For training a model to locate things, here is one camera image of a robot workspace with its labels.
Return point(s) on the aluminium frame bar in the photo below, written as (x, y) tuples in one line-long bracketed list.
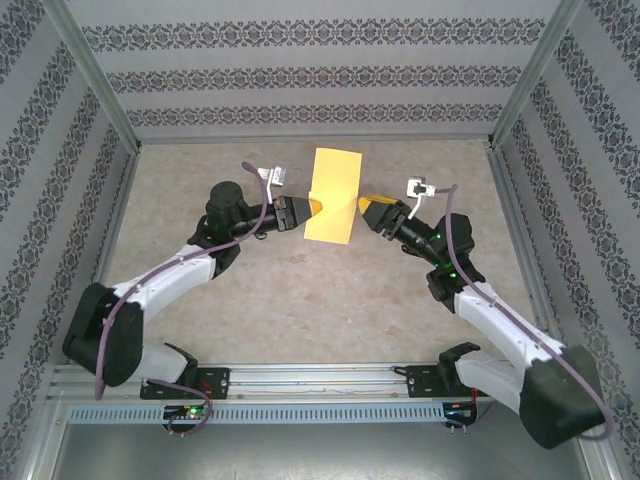
[(47, 440), (607, 465)]

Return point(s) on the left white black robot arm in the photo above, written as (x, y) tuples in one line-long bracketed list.
[(170, 277)]

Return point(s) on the yellow cloth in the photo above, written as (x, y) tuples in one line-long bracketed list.
[(335, 170)]

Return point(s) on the grey sheet metal panel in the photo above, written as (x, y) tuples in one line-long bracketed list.
[(320, 455)]

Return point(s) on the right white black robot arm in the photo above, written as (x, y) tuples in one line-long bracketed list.
[(500, 320)]

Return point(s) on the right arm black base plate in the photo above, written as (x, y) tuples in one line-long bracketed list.
[(422, 382)]

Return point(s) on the aluminium frame beam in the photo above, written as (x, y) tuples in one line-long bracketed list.
[(315, 139)]

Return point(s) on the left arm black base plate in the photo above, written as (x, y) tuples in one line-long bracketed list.
[(220, 382)]

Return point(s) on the aluminium side rail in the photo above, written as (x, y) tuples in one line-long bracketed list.
[(109, 250), (527, 250)]

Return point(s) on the aluminium frame post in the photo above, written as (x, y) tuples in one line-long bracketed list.
[(539, 65), (90, 65)]

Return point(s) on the aluminium mounting rail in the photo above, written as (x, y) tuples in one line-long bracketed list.
[(320, 380)]

